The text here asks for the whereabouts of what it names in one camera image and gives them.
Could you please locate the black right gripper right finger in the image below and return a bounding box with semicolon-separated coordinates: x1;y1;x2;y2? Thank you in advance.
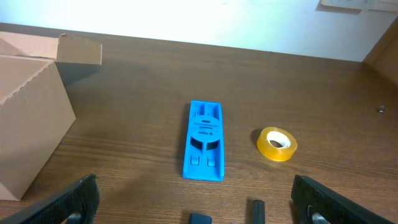
291;175;392;224

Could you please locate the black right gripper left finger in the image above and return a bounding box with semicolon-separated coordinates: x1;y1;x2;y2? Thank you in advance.
1;174;100;224

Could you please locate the small dark screw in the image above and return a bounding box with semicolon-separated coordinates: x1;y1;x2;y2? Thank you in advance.
378;106;385;113

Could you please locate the white marker with black cap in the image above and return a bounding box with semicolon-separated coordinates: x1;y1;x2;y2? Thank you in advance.
252;200;266;224

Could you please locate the brown cardboard box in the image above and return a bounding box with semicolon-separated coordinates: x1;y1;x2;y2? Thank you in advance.
1;31;103;201

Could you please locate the yellow highlighter with blue cap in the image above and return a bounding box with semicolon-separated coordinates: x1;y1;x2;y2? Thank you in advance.
188;213;212;224

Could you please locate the blue whiteboard duster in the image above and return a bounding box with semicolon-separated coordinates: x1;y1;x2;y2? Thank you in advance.
182;100;225;182

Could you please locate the yellow tape roll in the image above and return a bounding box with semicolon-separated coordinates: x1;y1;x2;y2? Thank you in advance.
256;127;298;162

